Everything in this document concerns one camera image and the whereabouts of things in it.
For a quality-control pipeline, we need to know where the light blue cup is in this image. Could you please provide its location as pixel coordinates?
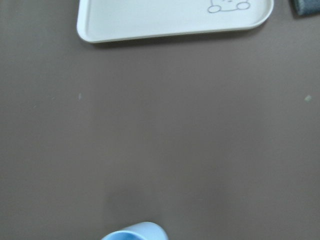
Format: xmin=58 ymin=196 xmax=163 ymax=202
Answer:
xmin=102 ymin=221 xmax=169 ymax=240

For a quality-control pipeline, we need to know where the cream rabbit tray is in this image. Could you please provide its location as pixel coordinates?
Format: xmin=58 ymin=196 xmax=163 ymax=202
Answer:
xmin=76 ymin=0 xmax=275 ymax=43

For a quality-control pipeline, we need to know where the dark grey cloth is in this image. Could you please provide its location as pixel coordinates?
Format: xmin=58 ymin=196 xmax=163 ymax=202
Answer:
xmin=292 ymin=0 xmax=320 ymax=16

